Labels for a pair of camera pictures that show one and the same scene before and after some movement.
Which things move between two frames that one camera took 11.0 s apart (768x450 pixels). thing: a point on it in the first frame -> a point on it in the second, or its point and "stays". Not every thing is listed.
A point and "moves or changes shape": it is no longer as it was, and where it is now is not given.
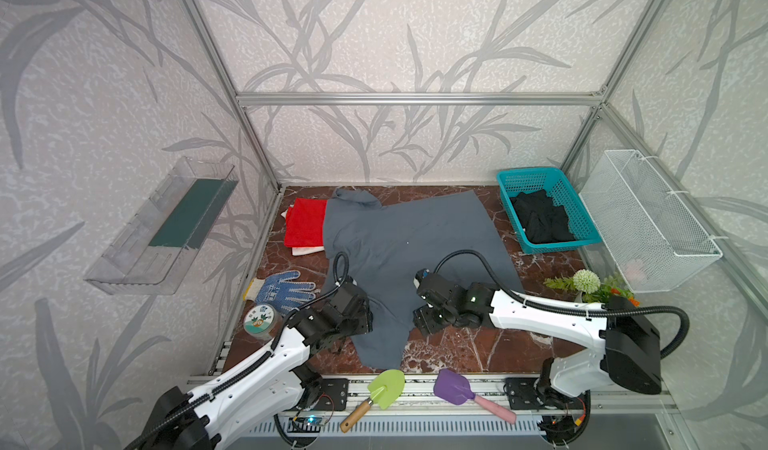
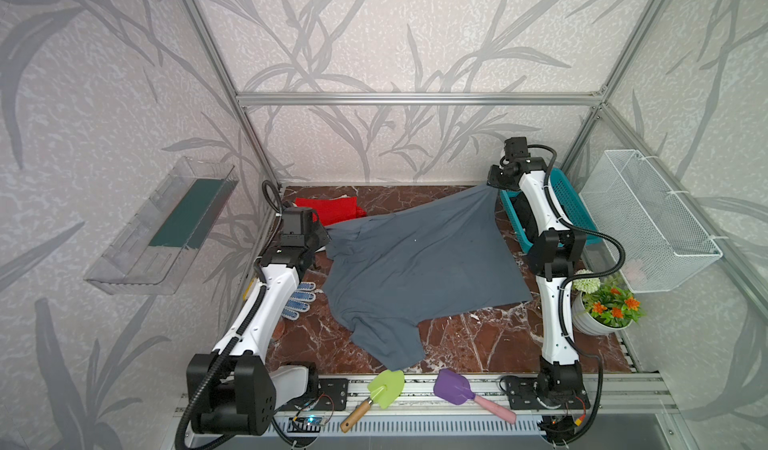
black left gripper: x=358 y=309 -> x=318 y=234
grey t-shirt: x=382 y=249 moves or changes shape
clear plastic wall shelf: x=154 y=250 stays
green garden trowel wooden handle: x=385 y=390 stays
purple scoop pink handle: x=455 y=388 stays
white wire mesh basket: x=652 y=237 stays
